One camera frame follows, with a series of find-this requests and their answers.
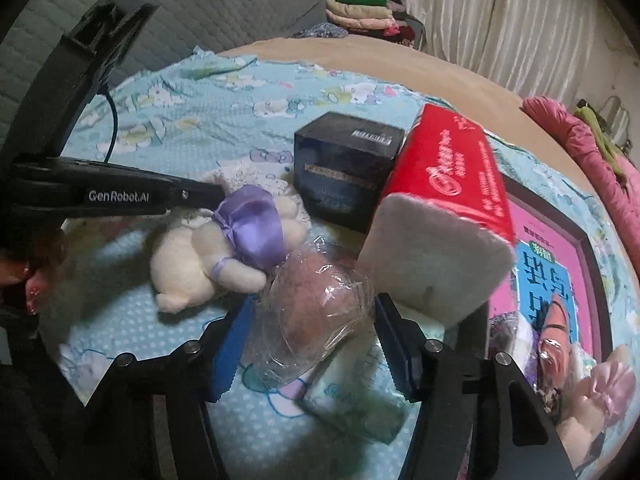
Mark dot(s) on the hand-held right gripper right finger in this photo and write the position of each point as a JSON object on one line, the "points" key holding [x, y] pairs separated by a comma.
{"points": [[397, 350]]}

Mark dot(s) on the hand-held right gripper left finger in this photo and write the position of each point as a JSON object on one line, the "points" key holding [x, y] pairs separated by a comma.
{"points": [[232, 355]]}

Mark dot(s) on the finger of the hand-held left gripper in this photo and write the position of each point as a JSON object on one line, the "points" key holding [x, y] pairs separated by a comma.
{"points": [[200, 192]]}

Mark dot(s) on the white plush toy purple ribbon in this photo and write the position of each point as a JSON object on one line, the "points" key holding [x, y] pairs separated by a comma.
{"points": [[180, 255]]}

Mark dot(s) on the green tissue pack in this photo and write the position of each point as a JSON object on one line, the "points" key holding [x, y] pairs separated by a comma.
{"points": [[350, 400]]}

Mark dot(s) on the pink puff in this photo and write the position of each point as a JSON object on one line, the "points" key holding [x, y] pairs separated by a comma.
{"points": [[310, 300]]}

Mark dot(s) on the plush toy with pink ribbon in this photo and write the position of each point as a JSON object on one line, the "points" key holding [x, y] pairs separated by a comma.
{"points": [[600, 390]]}

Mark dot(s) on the person's left hand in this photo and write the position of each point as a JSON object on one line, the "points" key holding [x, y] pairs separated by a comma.
{"points": [[30, 280]]}

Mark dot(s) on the blue cartoon printed blanket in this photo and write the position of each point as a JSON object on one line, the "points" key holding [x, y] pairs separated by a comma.
{"points": [[200, 110]]}

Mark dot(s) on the black box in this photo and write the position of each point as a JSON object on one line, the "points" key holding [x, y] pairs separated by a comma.
{"points": [[340, 180]]}

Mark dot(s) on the orange hair clip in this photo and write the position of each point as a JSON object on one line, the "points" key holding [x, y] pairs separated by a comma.
{"points": [[557, 320]]}

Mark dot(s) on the red tissue pack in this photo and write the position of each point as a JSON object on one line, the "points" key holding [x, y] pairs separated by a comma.
{"points": [[450, 170]]}

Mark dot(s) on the dark patterned cloth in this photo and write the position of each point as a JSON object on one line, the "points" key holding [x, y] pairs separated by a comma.
{"points": [[320, 31]]}

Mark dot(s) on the tan bed sheet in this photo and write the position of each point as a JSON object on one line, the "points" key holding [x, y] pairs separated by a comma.
{"points": [[400, 70]]}

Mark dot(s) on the stack of folded clothes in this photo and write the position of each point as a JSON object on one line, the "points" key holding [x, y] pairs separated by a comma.
{"points": [[365, 15]]}

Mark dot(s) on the pink quilted jacket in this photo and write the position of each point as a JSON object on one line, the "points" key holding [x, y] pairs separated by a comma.
{"points": [[590, 155]]}

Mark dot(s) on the green cloth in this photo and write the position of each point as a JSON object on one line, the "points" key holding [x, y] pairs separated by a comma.
{"points": [[600, 135]]}

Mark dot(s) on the white pleated curtain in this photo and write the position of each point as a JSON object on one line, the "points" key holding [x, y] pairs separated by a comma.
{"points": [[500, 10]]}

